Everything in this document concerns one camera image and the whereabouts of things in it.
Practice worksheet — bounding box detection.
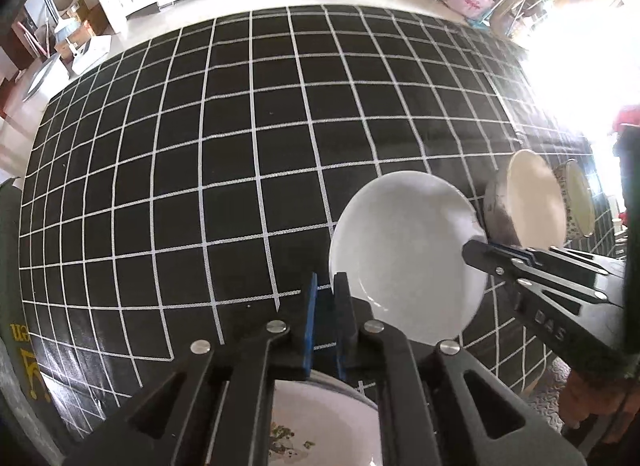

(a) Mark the white bowl dark outside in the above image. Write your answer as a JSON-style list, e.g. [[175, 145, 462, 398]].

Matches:
[[483, 149, 566, 249]]

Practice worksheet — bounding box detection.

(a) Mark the cream bowl patterned rim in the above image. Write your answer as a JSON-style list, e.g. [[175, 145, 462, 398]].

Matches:
[[553, 159, 596, 241]]

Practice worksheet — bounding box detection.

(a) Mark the small floral white plate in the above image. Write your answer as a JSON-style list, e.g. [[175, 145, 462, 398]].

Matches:
[[268, 380, 383, 465]]

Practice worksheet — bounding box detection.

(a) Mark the large plain white plate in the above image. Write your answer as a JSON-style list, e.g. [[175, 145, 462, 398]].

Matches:
[[329, 171, 487, 345]]

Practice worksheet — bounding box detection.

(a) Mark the right hand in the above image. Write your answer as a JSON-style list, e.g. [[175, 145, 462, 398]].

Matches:
[[559, 371, 639, 443]]

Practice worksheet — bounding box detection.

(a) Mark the black white checked tablecloth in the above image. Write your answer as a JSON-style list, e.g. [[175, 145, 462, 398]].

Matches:
[[20, 5, 600, 441]]

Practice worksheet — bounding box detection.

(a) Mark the white dustpan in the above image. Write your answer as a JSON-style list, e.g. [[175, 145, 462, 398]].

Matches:
[[70, 36, 112, 76]]

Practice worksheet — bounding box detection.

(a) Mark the white mop bucket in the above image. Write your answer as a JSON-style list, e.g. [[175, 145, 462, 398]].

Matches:
[[23, 53, 70, 102]]

